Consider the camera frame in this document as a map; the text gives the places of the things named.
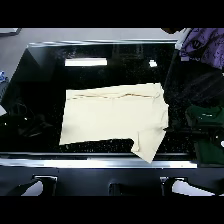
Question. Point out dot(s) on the cream garment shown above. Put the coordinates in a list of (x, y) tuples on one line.
[(113, 116)]

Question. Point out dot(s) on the dark green garment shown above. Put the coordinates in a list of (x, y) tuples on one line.
[(207, 146)]

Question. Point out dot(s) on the purple printed garment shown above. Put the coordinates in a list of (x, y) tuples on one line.
[(207, 44)]

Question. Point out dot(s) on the silver frame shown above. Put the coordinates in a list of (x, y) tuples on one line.
[(100, 163)]

